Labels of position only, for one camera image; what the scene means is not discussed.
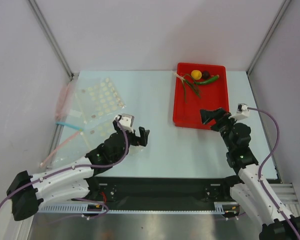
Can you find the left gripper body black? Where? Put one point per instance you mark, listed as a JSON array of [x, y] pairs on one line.
[[133, 140]]

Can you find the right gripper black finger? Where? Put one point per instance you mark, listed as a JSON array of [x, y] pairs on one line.
[[221, 113], [208, 116]]

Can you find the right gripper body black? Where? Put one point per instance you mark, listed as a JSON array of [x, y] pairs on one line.
[[220, 122]]

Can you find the green chili pepper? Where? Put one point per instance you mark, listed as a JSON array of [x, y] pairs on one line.
[[207, 81]]

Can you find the yellow lemon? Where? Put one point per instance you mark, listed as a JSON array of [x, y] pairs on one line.
[[196, 74]]

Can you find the green scallion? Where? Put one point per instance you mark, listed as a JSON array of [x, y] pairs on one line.
[[192, 85]]

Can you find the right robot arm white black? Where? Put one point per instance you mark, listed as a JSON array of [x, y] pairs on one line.
[[250, 188]]

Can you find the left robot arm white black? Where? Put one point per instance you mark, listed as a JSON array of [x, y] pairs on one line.
[[29, 192]]

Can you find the blue zipper clear bag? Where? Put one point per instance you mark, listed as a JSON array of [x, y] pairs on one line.
[[70, 125]]

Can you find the pink zip bag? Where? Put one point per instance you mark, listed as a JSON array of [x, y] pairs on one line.
[[64, 101]]

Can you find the red plastic tray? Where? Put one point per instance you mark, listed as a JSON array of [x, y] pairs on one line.
[[213, 96]]

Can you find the dark brown round fruit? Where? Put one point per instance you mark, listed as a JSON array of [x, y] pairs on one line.
[[205, 75]]

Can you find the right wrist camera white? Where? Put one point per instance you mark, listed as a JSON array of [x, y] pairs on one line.
[[242, 112]]

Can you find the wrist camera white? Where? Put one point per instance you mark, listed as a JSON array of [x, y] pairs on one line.
[[242, 112], [126, 121]]

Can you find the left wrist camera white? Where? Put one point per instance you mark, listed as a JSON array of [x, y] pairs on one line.
[[126, 121]]

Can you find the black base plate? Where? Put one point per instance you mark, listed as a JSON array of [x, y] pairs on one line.
[[160, 194]]

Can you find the grey slotted cable duct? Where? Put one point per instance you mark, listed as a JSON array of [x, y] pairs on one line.
[[219, 208]]

